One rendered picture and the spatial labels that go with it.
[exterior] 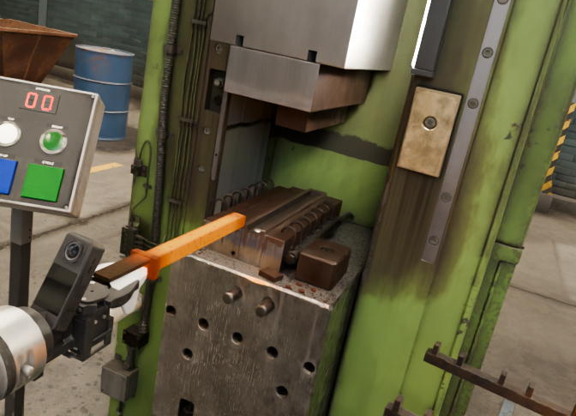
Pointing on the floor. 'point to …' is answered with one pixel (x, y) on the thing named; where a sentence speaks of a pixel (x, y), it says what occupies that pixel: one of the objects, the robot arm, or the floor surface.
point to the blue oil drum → (106, 85)
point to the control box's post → (19, 284)
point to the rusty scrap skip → (30, 50)
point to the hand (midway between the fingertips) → (135, 265)
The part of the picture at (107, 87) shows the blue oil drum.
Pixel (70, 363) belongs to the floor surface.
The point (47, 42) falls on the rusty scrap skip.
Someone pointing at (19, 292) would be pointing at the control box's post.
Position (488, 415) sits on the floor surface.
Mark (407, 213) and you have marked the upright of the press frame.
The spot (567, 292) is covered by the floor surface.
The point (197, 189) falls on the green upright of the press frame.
